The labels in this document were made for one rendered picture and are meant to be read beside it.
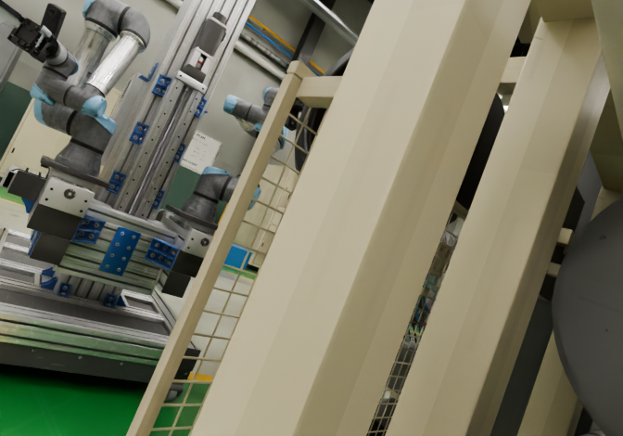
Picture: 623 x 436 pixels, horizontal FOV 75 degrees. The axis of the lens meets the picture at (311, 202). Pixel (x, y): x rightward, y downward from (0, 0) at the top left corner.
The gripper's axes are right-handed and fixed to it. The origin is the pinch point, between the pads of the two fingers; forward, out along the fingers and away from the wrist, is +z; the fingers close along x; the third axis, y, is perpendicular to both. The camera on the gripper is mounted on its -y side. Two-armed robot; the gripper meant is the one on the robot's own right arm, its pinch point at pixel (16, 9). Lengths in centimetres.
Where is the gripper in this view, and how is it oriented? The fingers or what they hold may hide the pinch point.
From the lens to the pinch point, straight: 141.3
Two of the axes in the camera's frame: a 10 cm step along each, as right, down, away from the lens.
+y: -5.0, 8.5, -1.2
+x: -8.5, -5.2, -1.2
